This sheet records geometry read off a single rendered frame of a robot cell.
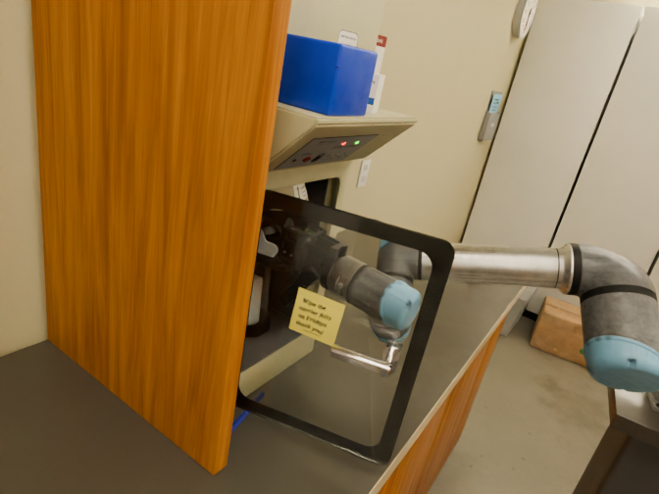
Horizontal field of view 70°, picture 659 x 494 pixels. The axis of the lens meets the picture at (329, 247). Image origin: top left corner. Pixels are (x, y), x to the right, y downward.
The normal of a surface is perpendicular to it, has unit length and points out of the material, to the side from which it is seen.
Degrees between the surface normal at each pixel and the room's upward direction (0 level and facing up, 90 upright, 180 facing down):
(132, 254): 90
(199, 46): 90
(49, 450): 0
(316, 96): 90
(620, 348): 58
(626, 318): 47
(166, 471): 0
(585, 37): 90
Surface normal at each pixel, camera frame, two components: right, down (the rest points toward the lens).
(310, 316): -0.32, 0.31
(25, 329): 0.81, 0.36
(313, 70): -0.55, 0.22
